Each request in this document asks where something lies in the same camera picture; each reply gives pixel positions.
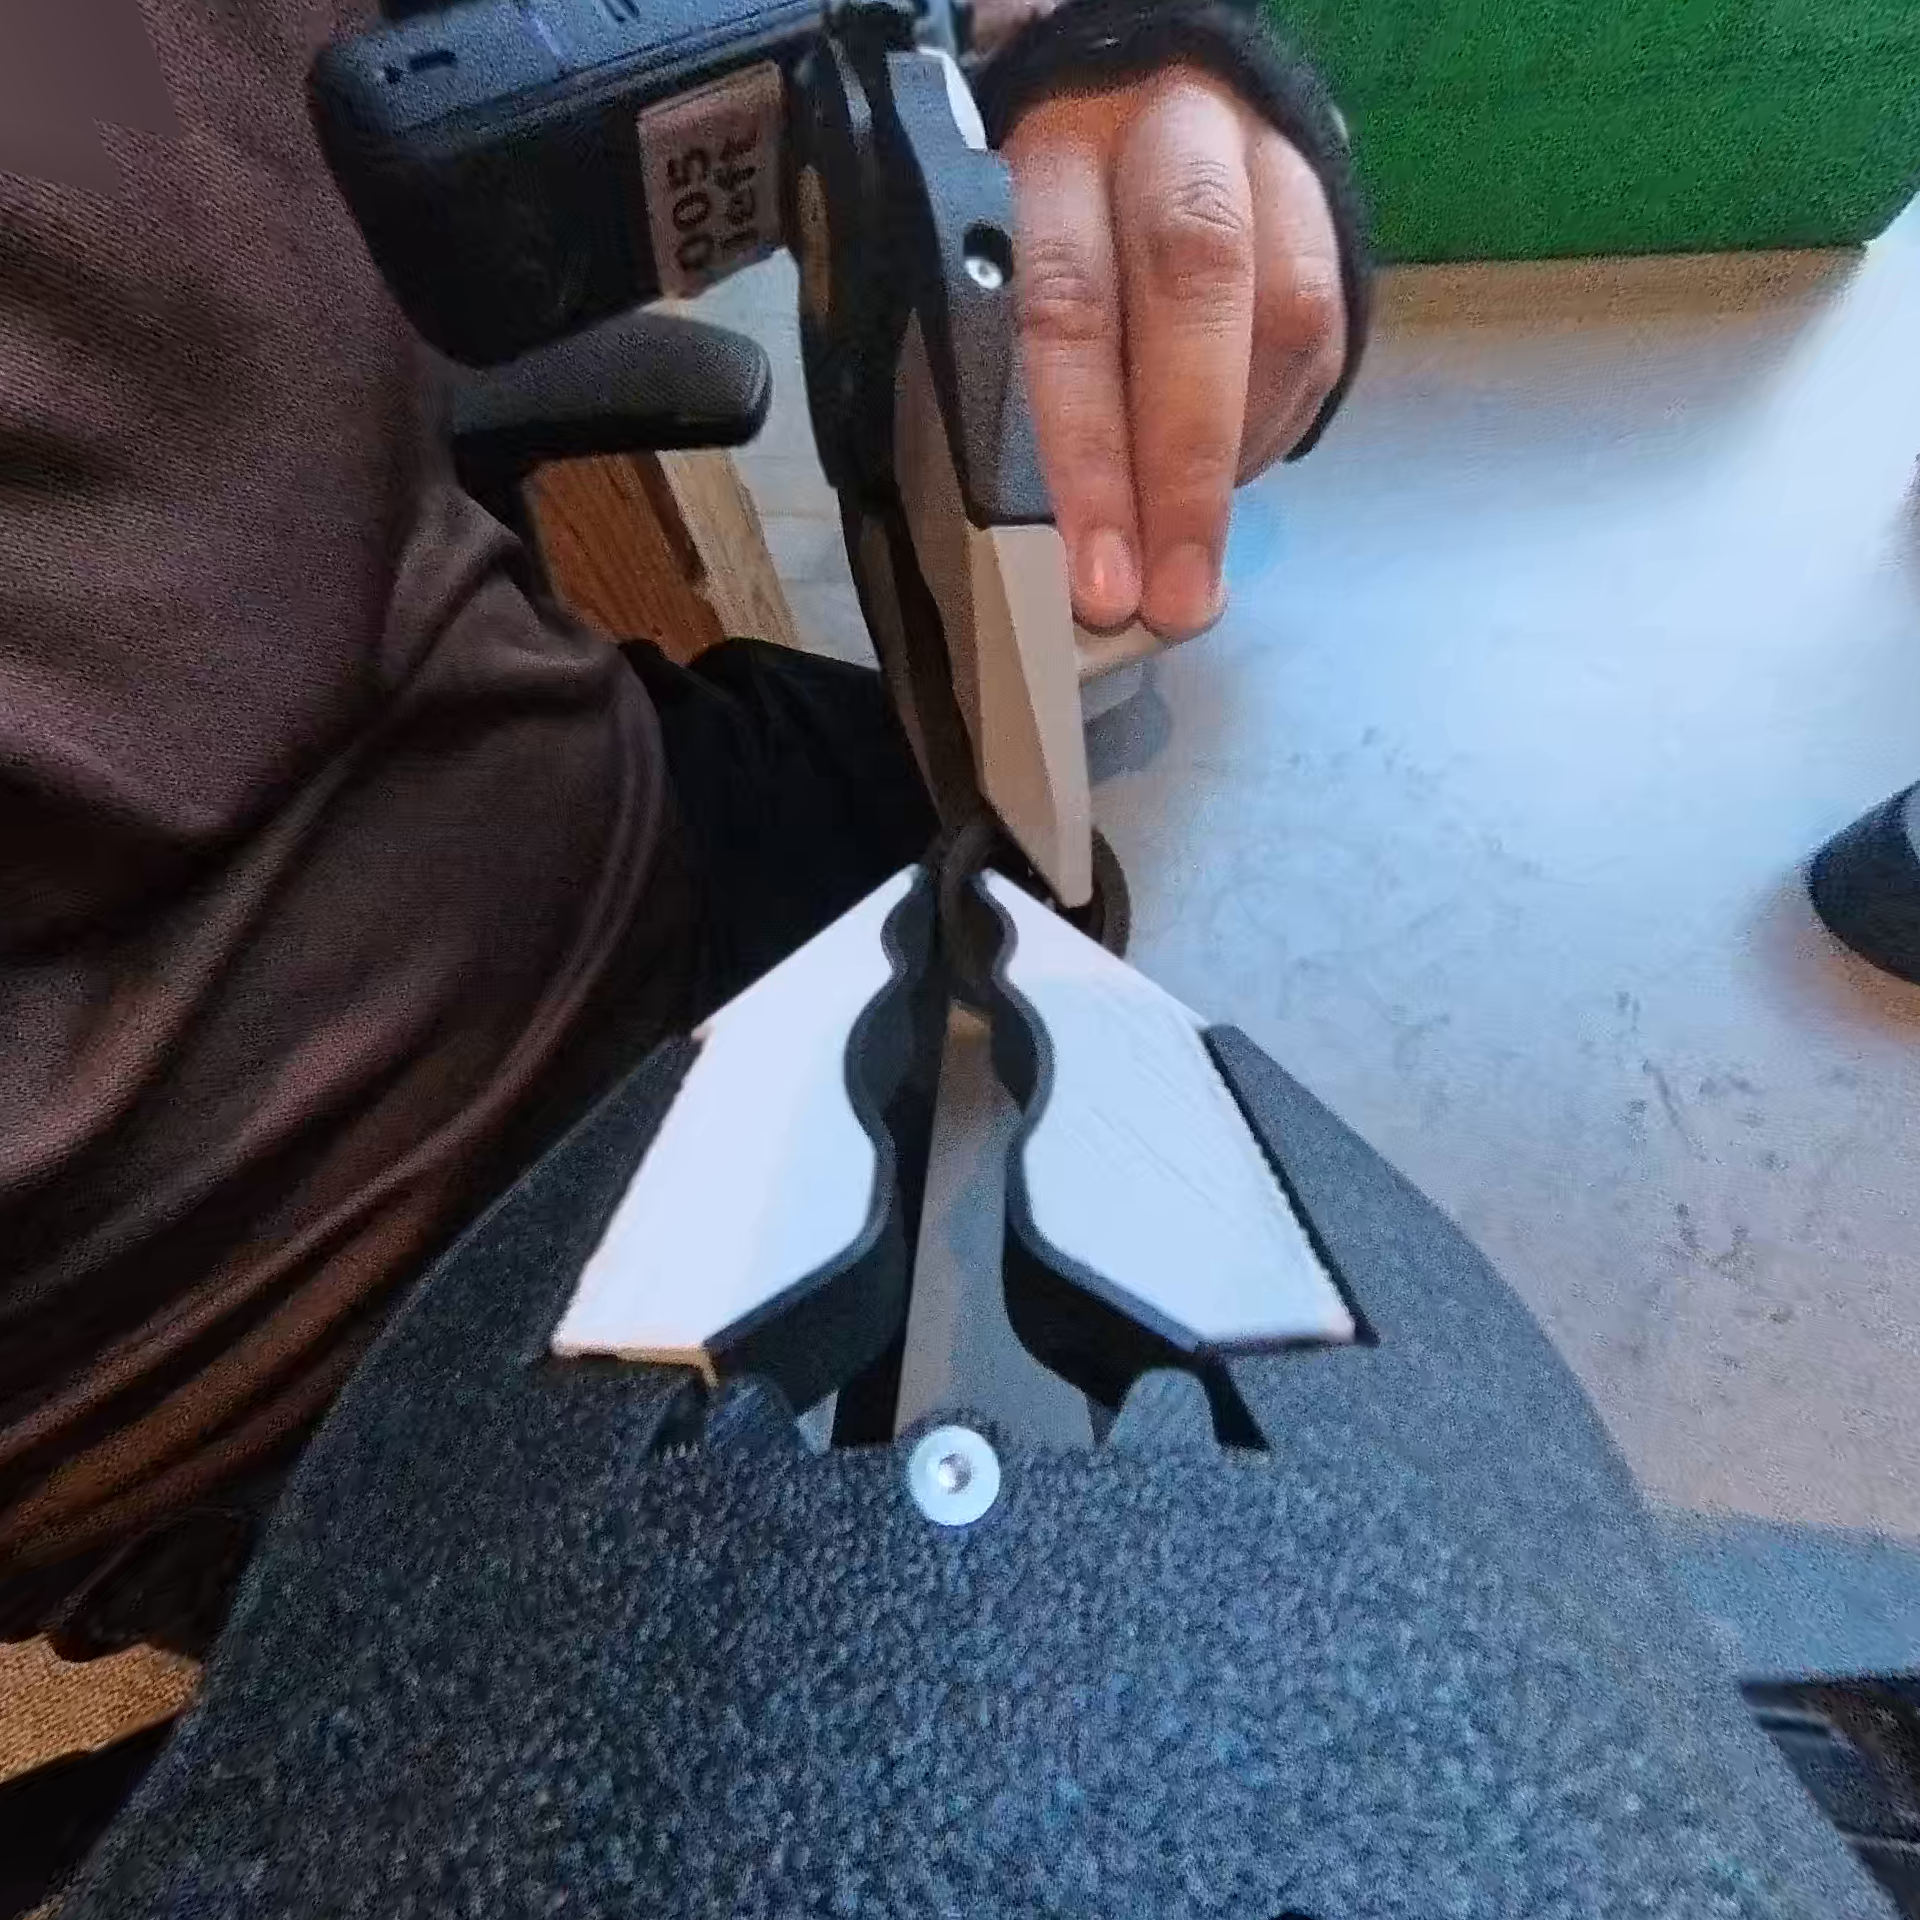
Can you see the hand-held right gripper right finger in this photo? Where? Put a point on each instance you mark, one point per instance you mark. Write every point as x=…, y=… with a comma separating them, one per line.
x=1186, y=1173

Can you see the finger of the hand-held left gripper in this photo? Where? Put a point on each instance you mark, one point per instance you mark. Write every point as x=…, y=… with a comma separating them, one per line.
x=1036, y=708

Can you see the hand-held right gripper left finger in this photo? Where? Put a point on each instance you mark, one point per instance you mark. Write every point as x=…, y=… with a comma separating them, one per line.
x=737, y=1186

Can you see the black toy car wheel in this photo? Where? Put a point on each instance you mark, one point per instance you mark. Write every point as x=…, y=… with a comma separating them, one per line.
x=1876, y=894
x=1113, y=908

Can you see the toy brick car chassis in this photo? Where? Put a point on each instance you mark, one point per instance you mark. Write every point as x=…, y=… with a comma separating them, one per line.
x=1845, y=1755

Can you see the grey desk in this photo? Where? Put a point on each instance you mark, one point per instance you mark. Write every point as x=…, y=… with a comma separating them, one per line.
x=1500, y=900

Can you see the person's left hand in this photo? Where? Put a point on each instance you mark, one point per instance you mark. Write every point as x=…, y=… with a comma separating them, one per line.
x=1171, y=302

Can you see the person in brown shirt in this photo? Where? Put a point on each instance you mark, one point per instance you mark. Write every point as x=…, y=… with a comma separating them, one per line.
x=780, y=811

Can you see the person's brown shirt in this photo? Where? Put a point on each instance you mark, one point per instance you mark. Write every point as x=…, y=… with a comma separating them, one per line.
x=300, y=751

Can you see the green plastic bin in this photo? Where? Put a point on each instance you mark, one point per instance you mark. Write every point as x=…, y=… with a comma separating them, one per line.
x=1589, y=119

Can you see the wooden frame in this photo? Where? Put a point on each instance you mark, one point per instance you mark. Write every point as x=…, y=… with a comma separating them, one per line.
x=658, y=557

